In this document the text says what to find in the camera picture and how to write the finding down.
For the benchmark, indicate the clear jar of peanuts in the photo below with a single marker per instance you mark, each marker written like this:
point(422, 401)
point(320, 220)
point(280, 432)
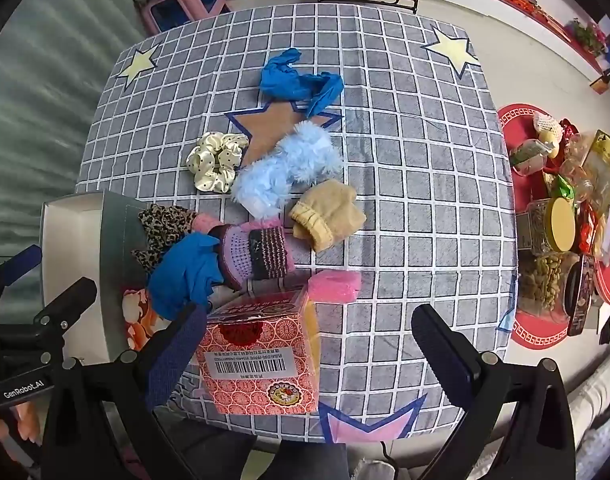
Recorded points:
point(545, 282)

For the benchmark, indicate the fluffy light blue sock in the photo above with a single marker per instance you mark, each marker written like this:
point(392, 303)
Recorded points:
point(280, 175)

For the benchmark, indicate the black package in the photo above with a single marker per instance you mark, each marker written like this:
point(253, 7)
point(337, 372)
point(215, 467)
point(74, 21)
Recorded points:
point(581, 295)

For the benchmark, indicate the red wall ledge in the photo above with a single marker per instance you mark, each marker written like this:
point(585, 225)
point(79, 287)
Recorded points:
point(535, 10)

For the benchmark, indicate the cream polka dot scrunchie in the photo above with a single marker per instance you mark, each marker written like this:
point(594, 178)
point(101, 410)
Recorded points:
point(210, 165)

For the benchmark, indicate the orange floral printed cloth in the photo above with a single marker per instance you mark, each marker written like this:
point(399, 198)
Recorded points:
point(137, 317)

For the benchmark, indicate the red patterned cardboard box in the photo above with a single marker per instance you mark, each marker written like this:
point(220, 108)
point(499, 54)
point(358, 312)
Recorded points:
point(255, 360)

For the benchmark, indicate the potted plant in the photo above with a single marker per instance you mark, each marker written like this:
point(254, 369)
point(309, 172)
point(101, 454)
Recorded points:
point(587, 35)

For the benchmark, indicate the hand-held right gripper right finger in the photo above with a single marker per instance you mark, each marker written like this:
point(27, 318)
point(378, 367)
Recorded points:
point(442, 355)

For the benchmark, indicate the fruit in foam net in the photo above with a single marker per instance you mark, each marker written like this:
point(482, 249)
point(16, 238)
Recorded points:
point(545, 127)

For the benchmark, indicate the blue cloth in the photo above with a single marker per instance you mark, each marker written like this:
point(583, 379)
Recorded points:
point(285, 82)
point(180, 280)

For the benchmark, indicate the leopard print scrunchie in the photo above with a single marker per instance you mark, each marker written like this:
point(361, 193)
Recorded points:
point(157, 232)

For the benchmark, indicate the red round mat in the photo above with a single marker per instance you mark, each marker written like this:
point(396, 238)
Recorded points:
point(535, 332)
point(515, 125)

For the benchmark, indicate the pink striped knit hat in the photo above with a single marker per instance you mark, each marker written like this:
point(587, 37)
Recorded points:
point(265, 255)

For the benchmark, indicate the pink sponge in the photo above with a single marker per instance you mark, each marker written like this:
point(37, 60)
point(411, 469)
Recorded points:
point(335, 285)
point(205, 222)

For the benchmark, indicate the person's dark trousers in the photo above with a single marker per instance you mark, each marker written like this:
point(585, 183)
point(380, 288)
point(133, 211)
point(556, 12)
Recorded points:
point(300, 462)

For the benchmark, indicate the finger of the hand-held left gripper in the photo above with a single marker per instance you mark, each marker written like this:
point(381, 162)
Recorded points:
point(70, 300)
point(21, 262)

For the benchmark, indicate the white storage box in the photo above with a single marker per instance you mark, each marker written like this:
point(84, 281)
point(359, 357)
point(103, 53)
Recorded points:
point(70, 260)

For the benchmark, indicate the grey checked star tablecloth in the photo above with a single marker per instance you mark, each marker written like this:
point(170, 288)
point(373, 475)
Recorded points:
point(410, 185)

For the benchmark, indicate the beige knit sock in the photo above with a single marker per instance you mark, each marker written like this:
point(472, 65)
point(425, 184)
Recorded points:
point(330, 215)

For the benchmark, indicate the green snack packet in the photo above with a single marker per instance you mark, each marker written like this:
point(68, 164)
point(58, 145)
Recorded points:
point(565, 189)

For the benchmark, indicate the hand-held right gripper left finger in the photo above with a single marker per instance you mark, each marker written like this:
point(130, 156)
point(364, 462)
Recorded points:
point(177, 360)

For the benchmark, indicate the small clear jar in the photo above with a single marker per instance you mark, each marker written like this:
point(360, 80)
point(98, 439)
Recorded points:
point(530, 157)

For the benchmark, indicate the clear jar yellow lid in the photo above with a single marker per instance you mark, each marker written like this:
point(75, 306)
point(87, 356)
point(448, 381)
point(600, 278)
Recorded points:
point(550, 225)

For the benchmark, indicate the yellow snack package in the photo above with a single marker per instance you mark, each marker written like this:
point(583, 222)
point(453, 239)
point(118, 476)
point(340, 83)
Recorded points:
point(605, 165)

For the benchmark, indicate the person's left hand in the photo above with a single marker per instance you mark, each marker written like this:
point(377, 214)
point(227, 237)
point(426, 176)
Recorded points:
point(26, 422)

